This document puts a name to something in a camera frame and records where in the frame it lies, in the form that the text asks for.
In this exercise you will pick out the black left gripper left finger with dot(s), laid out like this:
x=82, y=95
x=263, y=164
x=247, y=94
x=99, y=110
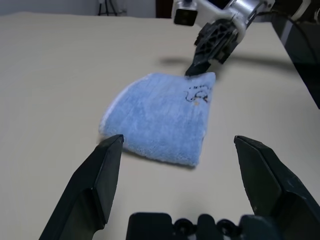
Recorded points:
x=85, y=195

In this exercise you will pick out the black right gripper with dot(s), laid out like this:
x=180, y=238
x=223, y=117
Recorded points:
x=228, y=47

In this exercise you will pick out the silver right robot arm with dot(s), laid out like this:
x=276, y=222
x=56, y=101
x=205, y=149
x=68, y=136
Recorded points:
x=250, y=8

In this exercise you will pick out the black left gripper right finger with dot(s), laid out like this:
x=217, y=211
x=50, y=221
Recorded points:
x=282, y=195

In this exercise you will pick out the black tripod stand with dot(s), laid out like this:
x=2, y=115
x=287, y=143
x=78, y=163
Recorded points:
x=106, y=7

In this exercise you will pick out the light blue towel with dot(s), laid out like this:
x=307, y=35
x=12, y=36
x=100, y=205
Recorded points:
x=162, y=117

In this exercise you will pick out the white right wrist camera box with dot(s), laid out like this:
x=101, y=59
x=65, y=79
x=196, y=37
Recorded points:
x=200, y=12

